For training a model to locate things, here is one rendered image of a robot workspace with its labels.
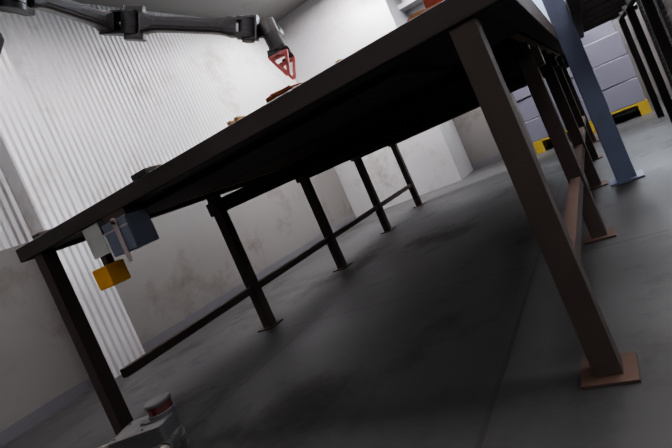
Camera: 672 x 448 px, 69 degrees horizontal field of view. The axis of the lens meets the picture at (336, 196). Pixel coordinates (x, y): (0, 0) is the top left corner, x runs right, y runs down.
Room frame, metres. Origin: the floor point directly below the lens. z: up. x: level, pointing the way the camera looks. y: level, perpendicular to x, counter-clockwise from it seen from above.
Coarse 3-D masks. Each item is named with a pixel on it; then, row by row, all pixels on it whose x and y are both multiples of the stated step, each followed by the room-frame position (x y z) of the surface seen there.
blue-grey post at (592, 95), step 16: (544, 0) 2.70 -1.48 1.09; (560, 0) 2.67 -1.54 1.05; (560, 16) 2.68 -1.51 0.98; (560, 32) 2.70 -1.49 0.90; (576, 32) 2.66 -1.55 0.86; (576, 48) 2.68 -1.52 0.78; (576, 64) 2.69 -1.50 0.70; (576, 80) 2.71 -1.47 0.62; (592, 80) 2.67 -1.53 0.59; (592, 96) 2.68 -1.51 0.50; (592, 112) 2.70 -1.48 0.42; (608, 112) 2.66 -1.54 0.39; (608, 128) 2.68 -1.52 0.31; (608, 144) 2.69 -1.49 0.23; (608, 160) 2.71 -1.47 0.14; (624, 160) 2.67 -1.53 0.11; (624, 176) 2.69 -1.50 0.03; (640, 176) 2.62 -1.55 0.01
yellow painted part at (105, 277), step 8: (104, 256) 1.81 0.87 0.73; (112, 256) 1.83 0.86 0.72; (104, 264) 1.82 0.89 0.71; (112, 264) 1.79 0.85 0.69; (120, 264) 1.81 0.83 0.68; (96, 272) 1.79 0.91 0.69; (104, 272) 1.77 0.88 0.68; (112, 272) 1.78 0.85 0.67; (120, 272) 1.80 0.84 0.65; (128, 272) 1.83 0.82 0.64; (96, 280) 1.80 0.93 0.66; (104, 280) 1.78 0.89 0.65; (112, 280) 1.77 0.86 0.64; (120, 280) 1.79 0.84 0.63; (104, 288) 1.79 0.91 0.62
